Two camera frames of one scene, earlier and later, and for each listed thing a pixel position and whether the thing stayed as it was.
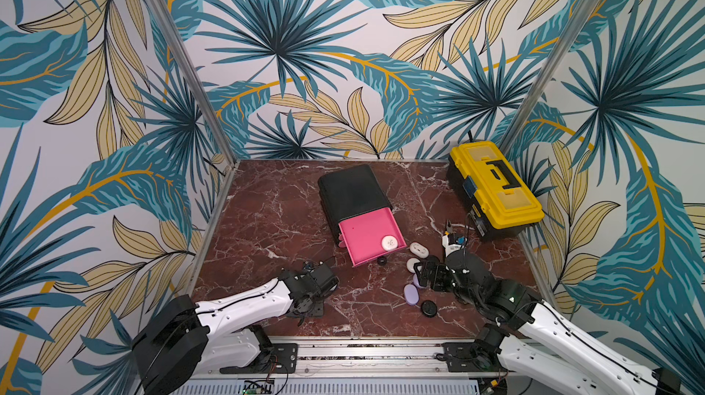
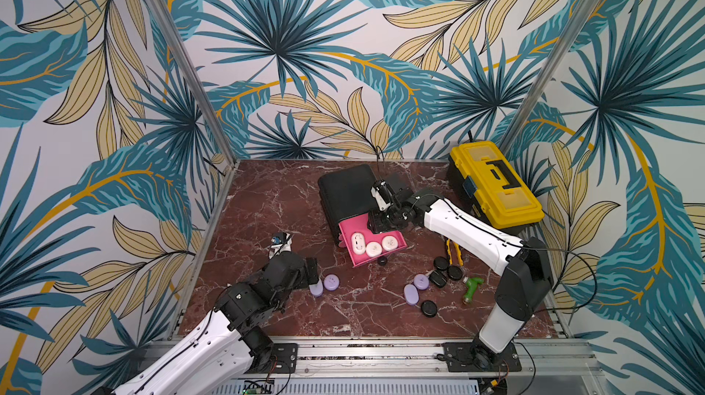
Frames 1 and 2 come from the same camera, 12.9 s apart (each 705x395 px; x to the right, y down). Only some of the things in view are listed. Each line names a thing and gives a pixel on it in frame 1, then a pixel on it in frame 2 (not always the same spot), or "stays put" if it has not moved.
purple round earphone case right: (416, 281) stays put
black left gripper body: (314, 310) -> (302, 281)
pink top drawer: (362, 237) stays put
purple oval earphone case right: (411, 294) stays put
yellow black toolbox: (499, 202) stays put
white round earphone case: (410, 262) -> (373, 249)
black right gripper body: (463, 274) -> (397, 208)
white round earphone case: (389, 242) stays put
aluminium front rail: (336, 359) stays put
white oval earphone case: (419, 250) -> (358, 242)
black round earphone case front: (429, 308) stays put
